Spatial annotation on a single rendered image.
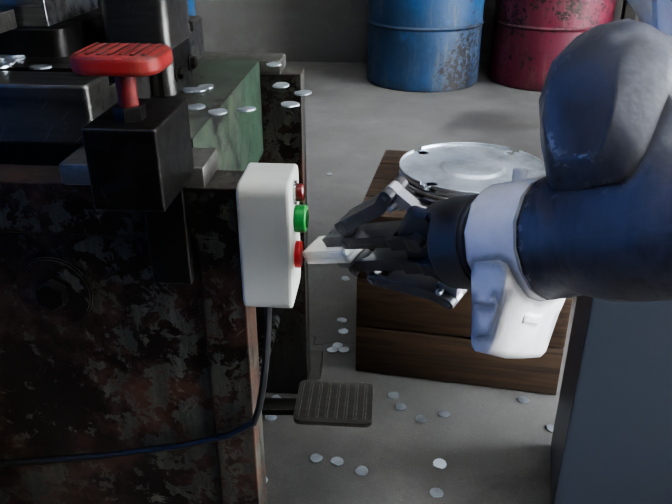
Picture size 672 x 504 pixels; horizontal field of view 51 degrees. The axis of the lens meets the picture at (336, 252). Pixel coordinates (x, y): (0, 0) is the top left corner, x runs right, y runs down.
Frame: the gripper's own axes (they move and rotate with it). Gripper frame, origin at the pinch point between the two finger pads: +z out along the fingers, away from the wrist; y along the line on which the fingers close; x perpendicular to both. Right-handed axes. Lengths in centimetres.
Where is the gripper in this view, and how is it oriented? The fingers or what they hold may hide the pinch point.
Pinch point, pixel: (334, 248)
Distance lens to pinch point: 70.4
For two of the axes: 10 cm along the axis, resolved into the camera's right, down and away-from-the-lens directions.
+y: -5.0, -7.9, -3.5
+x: -6.2, 6.1, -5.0
